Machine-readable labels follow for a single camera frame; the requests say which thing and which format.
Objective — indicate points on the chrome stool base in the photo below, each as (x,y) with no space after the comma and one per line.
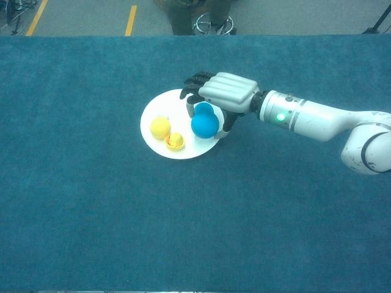
(197,23)

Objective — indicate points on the black tripod stand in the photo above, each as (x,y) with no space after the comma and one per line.
(371,30)

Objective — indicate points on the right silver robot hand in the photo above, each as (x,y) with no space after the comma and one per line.
(229,91)

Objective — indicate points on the small blue ball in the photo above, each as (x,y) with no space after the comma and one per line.
(204,109)

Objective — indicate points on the small yellow orange toy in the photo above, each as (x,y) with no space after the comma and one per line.
(176,139)

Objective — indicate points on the person in olive trousers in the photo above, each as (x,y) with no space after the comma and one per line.
(180,18)

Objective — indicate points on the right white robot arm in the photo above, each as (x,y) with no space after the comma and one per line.
(311,116)

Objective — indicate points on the big yellow ball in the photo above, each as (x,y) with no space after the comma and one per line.
(159,128)

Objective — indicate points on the dark metal wheeled frame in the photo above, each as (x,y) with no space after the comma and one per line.
(13,18)

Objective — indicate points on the teal table cloth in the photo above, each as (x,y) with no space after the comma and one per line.
(91,213)

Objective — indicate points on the big blue ball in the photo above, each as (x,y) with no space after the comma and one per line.
(204,126)

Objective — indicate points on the yellow fluted cup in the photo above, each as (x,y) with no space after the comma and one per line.
(174,148)

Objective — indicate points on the white round plate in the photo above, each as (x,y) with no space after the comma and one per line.
(171,100)

